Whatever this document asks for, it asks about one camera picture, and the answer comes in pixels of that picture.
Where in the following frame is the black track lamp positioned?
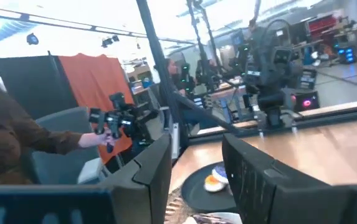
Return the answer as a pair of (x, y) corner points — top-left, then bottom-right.
(26, 32), (40, 46)
(101, 34), (120, 49)

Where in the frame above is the white round plate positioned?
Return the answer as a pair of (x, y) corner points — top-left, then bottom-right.
(183, 212), (243, 224)

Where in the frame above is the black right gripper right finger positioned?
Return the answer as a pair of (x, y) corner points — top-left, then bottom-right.
(222, 133), (356, 224)

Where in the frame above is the person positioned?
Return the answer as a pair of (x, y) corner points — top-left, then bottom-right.
(0, 77), (84, 187)
(164, 58), (198, 98)

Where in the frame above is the black round plate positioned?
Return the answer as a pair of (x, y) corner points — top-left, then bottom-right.
(181, 161), (238, 214)

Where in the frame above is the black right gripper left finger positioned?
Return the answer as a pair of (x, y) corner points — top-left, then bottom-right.
(98, 133), (173, 224)

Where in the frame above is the black handheld device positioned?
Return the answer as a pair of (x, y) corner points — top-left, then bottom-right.
(88, 92), (142, 154)

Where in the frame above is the person's hand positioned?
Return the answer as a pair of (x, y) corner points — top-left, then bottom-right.
(78, 132), (117, 149)

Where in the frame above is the red shelf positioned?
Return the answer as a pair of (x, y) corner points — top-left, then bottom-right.
(307, 14), (338, 34)

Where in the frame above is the pink donut with chocolate stripes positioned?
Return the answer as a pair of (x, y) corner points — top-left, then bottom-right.
(193, 213), (235, 224)

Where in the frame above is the round woven straw mat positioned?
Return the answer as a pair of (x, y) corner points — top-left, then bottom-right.
(164, 186), (198, 224)

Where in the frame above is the black computer with pink light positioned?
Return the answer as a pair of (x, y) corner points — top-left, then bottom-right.
(292, 90), (321, 113)

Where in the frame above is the black partition panel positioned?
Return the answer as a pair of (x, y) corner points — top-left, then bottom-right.
(0, 55), (79, 121)

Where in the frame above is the grey chair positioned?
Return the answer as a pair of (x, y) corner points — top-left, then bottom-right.
(25, 107), (105, 185)

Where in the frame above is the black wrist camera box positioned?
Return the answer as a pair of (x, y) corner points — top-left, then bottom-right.
(272, 46), (293, 65)

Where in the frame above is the orange curtain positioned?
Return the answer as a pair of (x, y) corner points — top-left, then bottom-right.
(58, 53), (135, 165)

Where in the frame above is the black aluminium table frame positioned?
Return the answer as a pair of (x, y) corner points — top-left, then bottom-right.
(136, 0), (357, 150)

